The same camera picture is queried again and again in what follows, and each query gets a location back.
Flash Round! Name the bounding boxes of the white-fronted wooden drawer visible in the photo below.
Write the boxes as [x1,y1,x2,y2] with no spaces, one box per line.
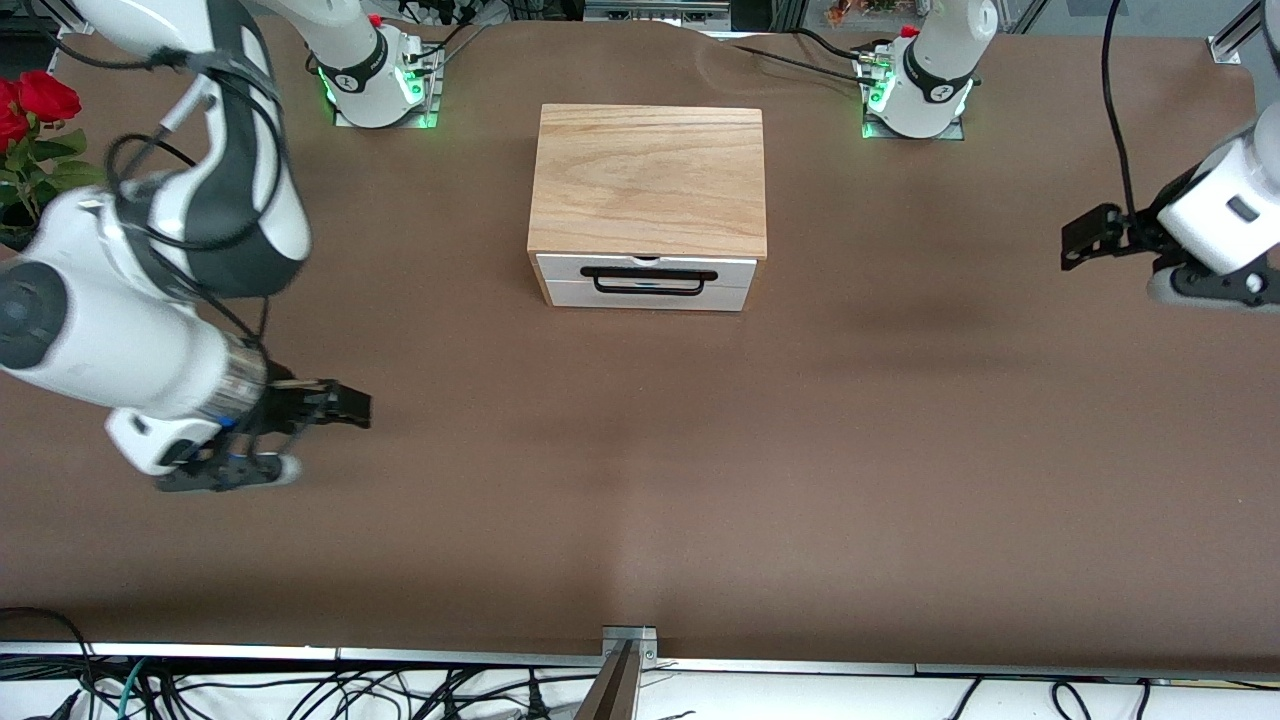
[535,253,760,292]

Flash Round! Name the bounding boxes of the black metal drawer handle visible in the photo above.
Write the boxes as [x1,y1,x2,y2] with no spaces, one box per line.
[579,265,720,298]

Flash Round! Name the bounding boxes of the light wooden drawer cabinet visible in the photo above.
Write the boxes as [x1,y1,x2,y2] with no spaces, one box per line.
[526,103,769,314]

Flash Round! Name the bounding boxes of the brown table cover sheet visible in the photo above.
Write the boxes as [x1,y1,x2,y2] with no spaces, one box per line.
[0,12,1280,673]

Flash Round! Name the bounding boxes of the red rose plant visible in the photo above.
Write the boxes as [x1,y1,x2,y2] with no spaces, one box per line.
[0,70,109,253]

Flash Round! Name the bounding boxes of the grey power strip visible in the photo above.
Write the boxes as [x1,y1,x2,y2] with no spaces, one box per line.
[582,0,734,29]

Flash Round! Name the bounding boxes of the black hanging cable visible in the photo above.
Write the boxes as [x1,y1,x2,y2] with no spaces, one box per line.
[1099,0,1143,223]

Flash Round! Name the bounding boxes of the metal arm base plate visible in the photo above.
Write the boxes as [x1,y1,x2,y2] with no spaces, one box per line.
[859,50,968,142]
[331,40,443,131]

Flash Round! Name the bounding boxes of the aluminium frame profile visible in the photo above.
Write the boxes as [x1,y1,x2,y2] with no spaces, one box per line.
[35,0,96,39]
[1207,0,1280,67]

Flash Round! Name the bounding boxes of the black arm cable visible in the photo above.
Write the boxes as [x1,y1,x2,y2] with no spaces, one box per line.
[103,45,293,346]

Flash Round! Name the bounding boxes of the black looped cable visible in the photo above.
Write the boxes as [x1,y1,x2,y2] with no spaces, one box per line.
[0,605,99,720]

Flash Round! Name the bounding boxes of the teal cable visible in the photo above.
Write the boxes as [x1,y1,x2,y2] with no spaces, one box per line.
[112,658,149,719]

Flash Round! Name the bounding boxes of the metal table clamp bracket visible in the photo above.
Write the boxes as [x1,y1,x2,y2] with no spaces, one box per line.
[573,625,661,720]

